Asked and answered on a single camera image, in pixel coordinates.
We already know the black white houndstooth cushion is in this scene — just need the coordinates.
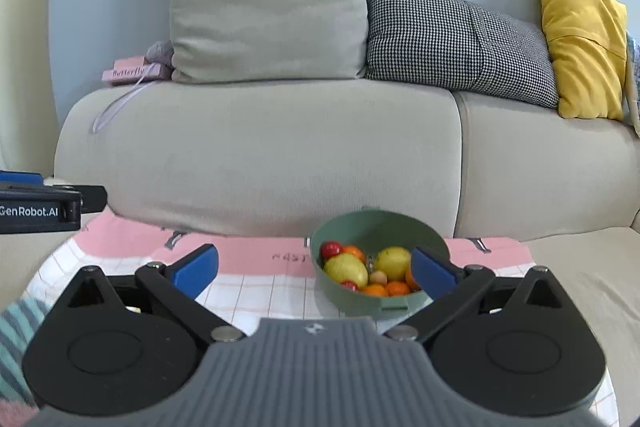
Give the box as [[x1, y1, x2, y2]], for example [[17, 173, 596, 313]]
[[366, 0, 559, 109]]

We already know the beige sofa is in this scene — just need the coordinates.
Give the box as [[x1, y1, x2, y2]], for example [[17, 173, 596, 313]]
[[0, 0, 640, 358]]

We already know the small orange tangerine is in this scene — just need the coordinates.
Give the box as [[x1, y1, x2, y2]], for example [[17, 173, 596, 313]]
[[405, 268, 422, 293]]

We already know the small tan longan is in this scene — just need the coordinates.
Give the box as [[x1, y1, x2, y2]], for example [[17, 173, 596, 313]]
[[369, 270, 388, 286]]

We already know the pink butterfly box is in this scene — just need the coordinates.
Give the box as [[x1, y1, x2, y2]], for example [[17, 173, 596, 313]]
[[102, 55, 171, 84]]

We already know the grey plush toy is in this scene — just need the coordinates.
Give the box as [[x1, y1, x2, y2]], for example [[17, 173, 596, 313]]
[[145, 40, 174, 68]]

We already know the large orange tangerine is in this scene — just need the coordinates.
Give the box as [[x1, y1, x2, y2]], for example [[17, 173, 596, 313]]
[[341, 245, 367, 263]]

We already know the pink white checked cloth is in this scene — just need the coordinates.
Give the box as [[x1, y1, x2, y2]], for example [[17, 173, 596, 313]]
[[24, 206, 622, 427]]

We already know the green colander bowl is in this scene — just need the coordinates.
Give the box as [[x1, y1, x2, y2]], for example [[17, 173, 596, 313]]
[[309, 208, 450, 322]]

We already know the red cherry tomato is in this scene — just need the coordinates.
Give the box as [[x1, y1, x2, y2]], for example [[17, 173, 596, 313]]
[[341, 281, 358, 291], [320, 241, 343, 261]]

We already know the teal striped fabric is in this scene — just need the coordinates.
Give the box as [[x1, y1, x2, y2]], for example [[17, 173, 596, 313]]
[[1, 297, 49, 426]]

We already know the yellow cushion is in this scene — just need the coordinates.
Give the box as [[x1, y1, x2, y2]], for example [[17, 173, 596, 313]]
[[540, 0, 627, 120]]

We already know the lilac ribbon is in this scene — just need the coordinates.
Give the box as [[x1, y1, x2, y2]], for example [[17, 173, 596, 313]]
[[90, 76, 150, 134]]

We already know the yellow green apple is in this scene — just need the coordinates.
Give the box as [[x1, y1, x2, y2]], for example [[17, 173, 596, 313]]
[[373, 246, 411, 281]]

